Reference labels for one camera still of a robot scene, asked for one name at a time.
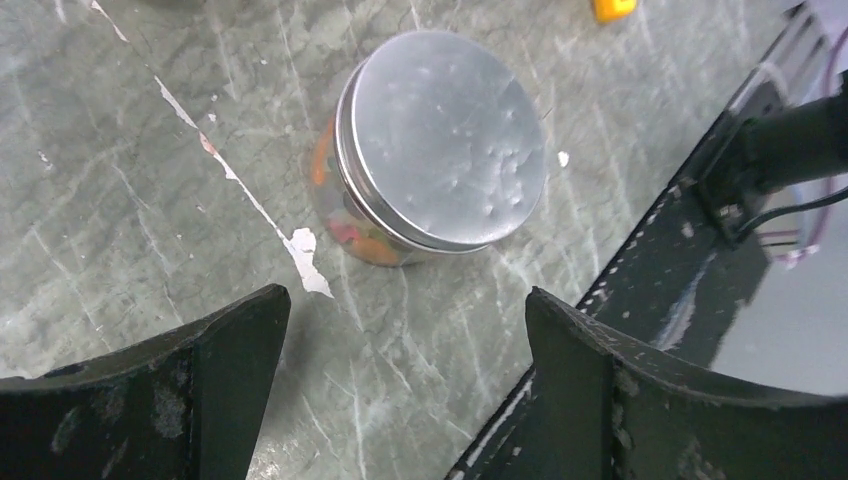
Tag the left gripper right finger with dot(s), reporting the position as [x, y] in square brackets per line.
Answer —
[614, 407]

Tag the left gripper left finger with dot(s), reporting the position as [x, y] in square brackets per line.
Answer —
[185, 404]

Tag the clear plastic jar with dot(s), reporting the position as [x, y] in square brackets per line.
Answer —
[351, 225]

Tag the orange plastic scoop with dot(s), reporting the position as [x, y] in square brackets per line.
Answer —
[607, 11]

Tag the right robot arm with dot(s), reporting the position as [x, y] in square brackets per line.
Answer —
[796, 145]

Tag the black base frame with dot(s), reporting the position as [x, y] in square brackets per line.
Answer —
[678, 280]

